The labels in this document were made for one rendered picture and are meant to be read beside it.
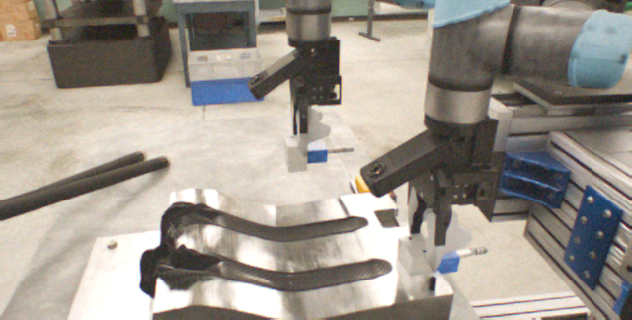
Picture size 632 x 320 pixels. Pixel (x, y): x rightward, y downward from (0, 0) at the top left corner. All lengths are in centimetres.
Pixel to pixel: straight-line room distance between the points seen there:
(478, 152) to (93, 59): 419
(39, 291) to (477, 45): 73
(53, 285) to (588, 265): 93
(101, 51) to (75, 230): 364
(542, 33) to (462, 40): 8
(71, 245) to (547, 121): 95
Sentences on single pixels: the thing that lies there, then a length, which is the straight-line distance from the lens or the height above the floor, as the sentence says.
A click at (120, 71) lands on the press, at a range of 455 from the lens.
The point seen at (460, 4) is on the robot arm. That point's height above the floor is 125.
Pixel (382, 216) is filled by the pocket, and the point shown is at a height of 88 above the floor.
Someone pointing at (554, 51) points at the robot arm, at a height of 121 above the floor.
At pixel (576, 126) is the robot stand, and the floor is 95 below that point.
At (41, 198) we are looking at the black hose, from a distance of 91.
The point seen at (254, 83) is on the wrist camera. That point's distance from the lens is 78.
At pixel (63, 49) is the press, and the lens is 462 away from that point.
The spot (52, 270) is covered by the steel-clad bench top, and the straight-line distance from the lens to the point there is 90.
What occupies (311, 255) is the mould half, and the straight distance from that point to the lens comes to 68.
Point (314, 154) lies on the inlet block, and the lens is 84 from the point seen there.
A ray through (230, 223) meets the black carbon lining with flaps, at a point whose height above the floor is 91.
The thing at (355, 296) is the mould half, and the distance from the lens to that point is 62.
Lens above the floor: 132
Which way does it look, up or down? 26 degrees down
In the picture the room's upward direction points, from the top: straight up
